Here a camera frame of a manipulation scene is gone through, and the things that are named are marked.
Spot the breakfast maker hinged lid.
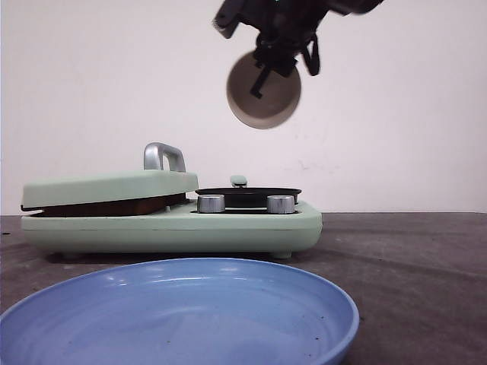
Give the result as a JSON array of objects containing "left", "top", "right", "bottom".
[{"left": 21, "top": 142, "right": 199, "bottom": 211}]

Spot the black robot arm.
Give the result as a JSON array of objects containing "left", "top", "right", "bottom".
[{"left": 212, "top": 0, "right": 380, "bottom": 99}]

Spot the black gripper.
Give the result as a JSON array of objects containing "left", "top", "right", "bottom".
[{"left": 212, "top": 0, "right": 329, "bottom": 99}]

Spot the black frying pan mint handle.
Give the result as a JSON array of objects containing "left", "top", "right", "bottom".
[{"left": 195, "top": 175, "right": 302, "bottom": 208}]

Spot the mint green breakfast maker base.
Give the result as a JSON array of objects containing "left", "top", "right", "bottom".
[{"left": 21, "top": 202, "right": 323, "bottom": 258}]

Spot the left silver control knob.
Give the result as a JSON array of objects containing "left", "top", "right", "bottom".
[{"left": 197, "top": 194, "right": 225, "bottom": 214}]

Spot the cream ribbed bowl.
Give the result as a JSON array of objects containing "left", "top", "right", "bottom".
[{"left": 226, "top": 52, "right": 301, "bottom": 129}]

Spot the silver control knob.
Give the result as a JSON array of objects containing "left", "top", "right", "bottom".
[
  {"left": 197, "top": 194, "right": 225, "bottom": 214},
  {"left": 266, "top": 195, "right": 295, "bottom": 214}
]

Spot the right silver control knob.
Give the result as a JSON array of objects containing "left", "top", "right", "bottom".
[{"left": 266, "top": 195, "right": 295, "bottom": 214}]

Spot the blue plate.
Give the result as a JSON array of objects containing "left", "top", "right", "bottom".
[{"left": 1, "top": 258, "right": 359, "bottom": 364}]

